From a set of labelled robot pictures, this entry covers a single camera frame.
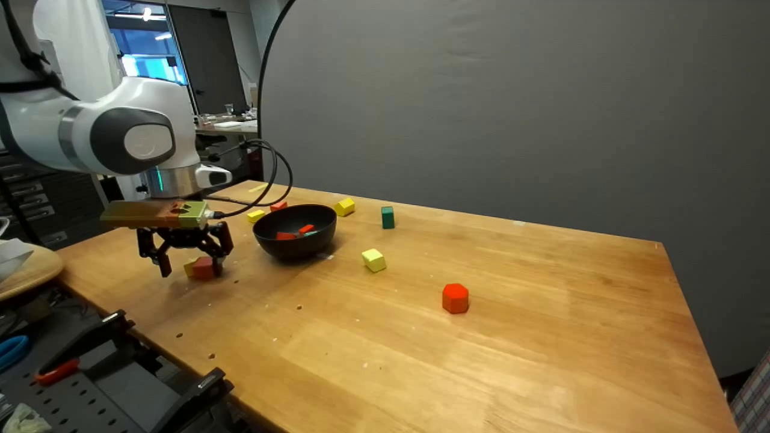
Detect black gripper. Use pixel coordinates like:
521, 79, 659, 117
138, 224, 234, 277

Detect yellow cube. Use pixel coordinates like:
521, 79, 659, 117
361, 248, 385, 272

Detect green block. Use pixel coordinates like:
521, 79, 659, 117
379, 203, 395, 229

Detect orange hexagonal block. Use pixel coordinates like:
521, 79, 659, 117
443, 284, 470, 315

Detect red triangular prism block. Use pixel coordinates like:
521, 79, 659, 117
275, 231, 296, 241

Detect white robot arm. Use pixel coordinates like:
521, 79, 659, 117
0, 0, 234, 277

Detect black bowl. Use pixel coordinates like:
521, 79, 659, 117
252, 203, 336, 261

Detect black drawer cabinet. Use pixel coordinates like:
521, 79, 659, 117
0, 140, 105, 250

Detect round wooden board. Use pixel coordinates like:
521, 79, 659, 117
0, 242, 63, 300

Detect black clamp front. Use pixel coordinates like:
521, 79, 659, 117
151, 368, 234, 433

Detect black pegboard tool tray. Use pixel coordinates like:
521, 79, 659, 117
0, 286, 242, 433

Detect white cloth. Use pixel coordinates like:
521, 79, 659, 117
0, 238, 34, 281

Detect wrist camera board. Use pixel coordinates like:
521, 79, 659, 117
100, 200, 212, 229

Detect red handled clamp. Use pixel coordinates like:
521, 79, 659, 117
31, 307, 134, 386

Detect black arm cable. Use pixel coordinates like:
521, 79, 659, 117
201, 0, 298, 220

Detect blue handled scissors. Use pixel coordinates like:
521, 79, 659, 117
0, 333, 31, 373

